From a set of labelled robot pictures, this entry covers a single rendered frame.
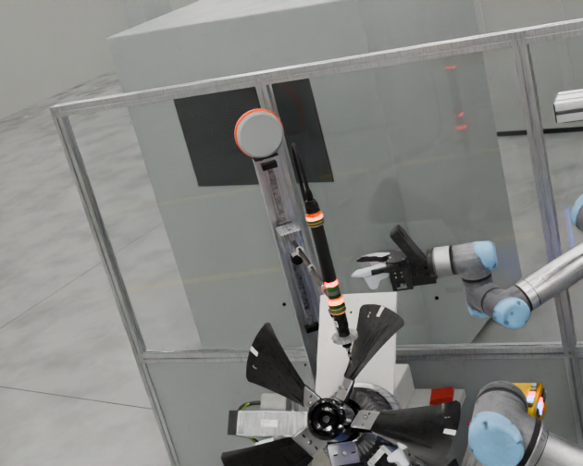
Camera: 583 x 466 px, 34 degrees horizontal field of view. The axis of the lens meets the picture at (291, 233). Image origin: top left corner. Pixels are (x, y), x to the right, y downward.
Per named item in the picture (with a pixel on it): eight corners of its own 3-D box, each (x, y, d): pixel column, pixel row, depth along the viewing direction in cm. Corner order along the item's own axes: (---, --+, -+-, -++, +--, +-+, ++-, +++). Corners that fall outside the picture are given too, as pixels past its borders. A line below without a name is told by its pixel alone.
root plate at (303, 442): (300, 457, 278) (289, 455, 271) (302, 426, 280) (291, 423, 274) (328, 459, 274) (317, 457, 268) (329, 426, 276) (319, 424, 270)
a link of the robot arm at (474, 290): (484, 326, 239) (477, 288, 236) (463, 312, 250) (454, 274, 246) (512, 316, 241) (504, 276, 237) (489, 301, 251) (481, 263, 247)
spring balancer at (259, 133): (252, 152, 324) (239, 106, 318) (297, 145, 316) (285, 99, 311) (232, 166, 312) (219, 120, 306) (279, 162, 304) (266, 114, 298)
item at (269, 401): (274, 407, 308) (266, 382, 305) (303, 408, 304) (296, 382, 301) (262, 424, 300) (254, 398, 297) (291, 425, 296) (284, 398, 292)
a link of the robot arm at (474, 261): (498, 277, 238) (492, 246, 235) (453, 283, 241) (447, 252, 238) (499, 263, 245) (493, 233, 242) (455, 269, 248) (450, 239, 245)
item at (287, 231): (279, 247, 320) (274, 224, 317) (300, 241, 321) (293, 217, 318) (286, 257, 310) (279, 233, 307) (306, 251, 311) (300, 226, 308)
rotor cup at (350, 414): (318, 447, 278) (299, 445, 267) (321, 398, 282) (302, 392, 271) (365, 449, 272) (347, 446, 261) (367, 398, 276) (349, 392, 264)
